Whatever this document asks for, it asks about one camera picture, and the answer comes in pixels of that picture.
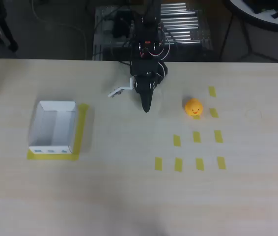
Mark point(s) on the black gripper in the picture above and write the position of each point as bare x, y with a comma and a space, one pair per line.
145, 93

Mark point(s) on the yellow rubber duck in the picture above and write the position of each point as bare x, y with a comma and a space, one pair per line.
193, 107

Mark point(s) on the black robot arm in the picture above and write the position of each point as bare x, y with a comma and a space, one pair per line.
148, 27

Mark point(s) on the white cardboard box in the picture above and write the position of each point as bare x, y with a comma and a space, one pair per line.
55, 123

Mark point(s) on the short yellow tape strip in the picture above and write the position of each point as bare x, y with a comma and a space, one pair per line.
218, 136
158, 164
178, 164
196, 136
214, 112
212, 91
199, 164
196, 118
221, 163
177, 140

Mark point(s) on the long yellow tape strip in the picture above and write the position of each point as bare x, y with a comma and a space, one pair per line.
50, 157
82, 123

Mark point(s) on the metal roller rack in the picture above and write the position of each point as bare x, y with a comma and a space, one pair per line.
185, 24

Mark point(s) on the round white table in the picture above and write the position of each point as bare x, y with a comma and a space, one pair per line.
264, 18

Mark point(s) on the black office chair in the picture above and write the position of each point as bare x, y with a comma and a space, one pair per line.
6, 32

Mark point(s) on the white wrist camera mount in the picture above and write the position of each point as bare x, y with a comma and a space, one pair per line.
128, 83

